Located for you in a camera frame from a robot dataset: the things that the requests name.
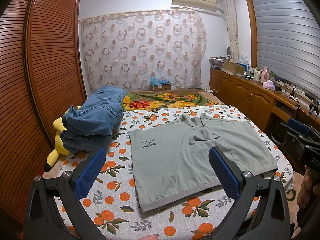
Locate grey-green shorts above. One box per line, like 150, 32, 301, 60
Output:
130, 114, 278, 212

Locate person's right hand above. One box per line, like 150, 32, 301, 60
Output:
297, 166, 319, 209

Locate wooden sideboard cabinet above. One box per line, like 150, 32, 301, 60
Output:
209, 68, 319, 136

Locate pink tissue pack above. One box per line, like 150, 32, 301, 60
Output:
263, 80, 276, 90

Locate pink bottle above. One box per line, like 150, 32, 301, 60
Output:
260, 67, 270, 84

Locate orange-print white bed sheet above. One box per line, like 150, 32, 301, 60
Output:
80, 105, 294, 239

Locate brown cardboard box on cabinet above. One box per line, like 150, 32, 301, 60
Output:
222, 61, 245, 75

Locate grey window blind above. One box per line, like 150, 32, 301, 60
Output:
252, 0, 319, 96

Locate yellow plush toy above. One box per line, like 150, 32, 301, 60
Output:
44, 117, 69, 172

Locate tray of papers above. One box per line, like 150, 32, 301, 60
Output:
208, 56, 231, 69

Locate folded blue jeans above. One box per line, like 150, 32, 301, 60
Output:
60, 86, 127, 154

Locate floral pink green blanket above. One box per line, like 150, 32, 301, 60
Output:
123, 92, 223, 111

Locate cardboard box with blue bag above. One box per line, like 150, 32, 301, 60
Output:
150, 76, 171, 91

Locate beige tied window curtain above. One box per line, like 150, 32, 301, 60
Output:
221, 0, 240, 63

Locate brown louvered wardrobe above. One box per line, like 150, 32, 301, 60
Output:
1, 0, 87, 223

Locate circle-pattern sheer curtain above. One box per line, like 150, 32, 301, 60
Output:
79, 10, 207, 92

